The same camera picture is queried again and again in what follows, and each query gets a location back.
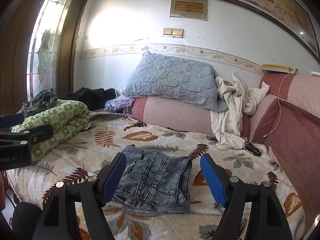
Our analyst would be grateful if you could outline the wall plaque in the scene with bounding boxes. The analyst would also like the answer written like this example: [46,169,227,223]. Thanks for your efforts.
[169,0,208,21]

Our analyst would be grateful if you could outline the gold wall switch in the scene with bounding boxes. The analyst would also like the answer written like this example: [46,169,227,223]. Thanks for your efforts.
[163,28,184,38]

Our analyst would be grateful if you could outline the cream printed garment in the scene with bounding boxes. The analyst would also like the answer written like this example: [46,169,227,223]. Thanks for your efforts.
[210,71,270,151]

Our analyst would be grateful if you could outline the black clothing pile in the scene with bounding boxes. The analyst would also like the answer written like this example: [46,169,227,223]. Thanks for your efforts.
[59,87,116,111]

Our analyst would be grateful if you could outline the pink bolster cushion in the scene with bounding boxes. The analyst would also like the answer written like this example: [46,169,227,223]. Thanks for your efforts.
[132,96,212,135]

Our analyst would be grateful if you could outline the grey denim pants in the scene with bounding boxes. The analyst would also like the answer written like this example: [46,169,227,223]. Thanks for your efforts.
[112,145,192,214]

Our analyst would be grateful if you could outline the green white folded quilt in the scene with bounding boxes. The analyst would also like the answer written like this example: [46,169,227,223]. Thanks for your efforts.
[11,99,90,162]

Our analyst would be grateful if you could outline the pink red sofa backrest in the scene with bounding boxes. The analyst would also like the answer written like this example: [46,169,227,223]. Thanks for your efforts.
[247,73,319,228]

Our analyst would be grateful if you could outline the dark grey jacket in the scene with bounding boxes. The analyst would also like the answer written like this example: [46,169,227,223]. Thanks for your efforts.
[17,90,58,118]

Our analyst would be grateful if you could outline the wooden door with glass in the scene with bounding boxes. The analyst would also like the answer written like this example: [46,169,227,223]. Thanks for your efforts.
[1,0,87,115]

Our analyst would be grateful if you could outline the grey quilted pillow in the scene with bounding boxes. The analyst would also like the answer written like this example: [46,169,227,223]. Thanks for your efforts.
[121,51,228,112]

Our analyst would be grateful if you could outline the yellow book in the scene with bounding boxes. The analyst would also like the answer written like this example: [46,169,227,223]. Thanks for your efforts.
[262,64,299,75]

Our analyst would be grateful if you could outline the framed wall painting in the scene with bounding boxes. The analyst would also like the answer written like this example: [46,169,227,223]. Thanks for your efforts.
[223,0,319,61]

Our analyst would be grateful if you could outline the black sunglasses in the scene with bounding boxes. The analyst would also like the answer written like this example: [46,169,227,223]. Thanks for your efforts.
[245,142,261,157]

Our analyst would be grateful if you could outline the white charging cable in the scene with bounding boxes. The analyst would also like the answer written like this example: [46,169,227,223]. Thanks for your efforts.
[262,73,295,138]

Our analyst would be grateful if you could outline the leaf pattern bed blanket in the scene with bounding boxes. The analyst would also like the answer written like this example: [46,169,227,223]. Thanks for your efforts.
[7,107,305,239]

